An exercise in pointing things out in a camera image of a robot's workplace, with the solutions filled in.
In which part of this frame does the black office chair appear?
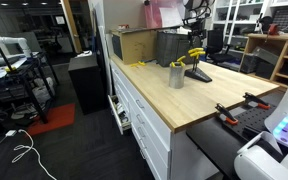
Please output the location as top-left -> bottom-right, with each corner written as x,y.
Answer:
205,29 -> 239,66

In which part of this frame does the white power adapter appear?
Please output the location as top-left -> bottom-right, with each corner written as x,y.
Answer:
5,129 -> 18,138

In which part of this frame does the black metal cart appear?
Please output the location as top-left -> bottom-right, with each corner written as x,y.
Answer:
0,51 -> 60,135

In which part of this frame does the white cloth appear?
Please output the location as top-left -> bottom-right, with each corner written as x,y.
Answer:
176,26 -> 189,36

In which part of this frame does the black square box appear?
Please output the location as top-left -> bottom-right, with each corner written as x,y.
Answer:
240,53 -> 259,75

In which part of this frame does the wooden door frame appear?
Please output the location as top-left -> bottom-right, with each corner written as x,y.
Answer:
60,0 -> 84,55

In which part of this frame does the black floor cabinet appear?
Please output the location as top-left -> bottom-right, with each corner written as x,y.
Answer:
67,53 -> 110,116

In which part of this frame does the black orange bar clamp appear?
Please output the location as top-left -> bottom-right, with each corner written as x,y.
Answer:
214,102 -> 240,127
242,92 -> 271,111

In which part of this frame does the red tool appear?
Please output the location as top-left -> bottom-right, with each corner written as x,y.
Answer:
266,23 -> 280,37

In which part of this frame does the black low box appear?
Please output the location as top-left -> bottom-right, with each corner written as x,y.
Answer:
255,61 -> 276,80

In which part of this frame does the white paper sheet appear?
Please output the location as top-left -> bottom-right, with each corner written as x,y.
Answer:
159,6 -> 184,29

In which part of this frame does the open white drawer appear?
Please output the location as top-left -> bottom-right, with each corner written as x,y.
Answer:
107,94 -> 133,136

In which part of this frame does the dark flat board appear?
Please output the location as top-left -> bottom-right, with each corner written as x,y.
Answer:
110,25 -> 182,35

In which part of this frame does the grey storage bin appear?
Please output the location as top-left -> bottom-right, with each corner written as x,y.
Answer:
155,29 -> 201,68

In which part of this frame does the red floor mat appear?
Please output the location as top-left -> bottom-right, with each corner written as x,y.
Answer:
26,102 -> 77,137

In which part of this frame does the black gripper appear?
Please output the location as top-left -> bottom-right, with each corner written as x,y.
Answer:
183,16 -> 208,48

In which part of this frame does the grey metal cylinder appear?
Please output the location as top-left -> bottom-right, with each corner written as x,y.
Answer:
168,63 -> 186,90

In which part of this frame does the white drawer cabinet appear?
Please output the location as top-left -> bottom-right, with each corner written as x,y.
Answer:
109,59 -> 220,180

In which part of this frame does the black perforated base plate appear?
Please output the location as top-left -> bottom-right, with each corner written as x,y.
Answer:
185,91 -> 286,180

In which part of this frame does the black hex key stand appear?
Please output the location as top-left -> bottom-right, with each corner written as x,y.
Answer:
184,66 -> 213,84

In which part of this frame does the large yellow handle hex key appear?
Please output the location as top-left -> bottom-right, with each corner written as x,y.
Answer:
176,55 -> 187,68

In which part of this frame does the white cable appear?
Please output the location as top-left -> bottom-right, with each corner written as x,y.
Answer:
0,128 -> 57,180

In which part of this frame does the white plastic bag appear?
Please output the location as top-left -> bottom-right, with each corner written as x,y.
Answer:
31,77 -> 56,105

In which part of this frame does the brown cardboard box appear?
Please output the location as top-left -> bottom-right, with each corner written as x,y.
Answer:
110,29 -> 159,66

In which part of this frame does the pink plastic bag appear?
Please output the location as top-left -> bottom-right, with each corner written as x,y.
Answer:
144,0 -> 187,30

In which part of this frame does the white item on cabinet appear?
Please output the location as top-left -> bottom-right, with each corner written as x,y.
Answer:
75,50 -> 94,59

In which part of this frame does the yellow T-handle hex key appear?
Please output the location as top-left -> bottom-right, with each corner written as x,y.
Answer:
190,50 -> 206,72
187,47 -> 205,72

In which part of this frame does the white shelf rack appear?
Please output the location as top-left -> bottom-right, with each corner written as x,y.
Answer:
212,0 -> 272,55

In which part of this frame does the grey box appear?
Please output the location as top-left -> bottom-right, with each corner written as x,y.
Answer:
251,46 -> 281,67

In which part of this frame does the wooden shelf unit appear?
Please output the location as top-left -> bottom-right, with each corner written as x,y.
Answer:
238,33 -> 288,90

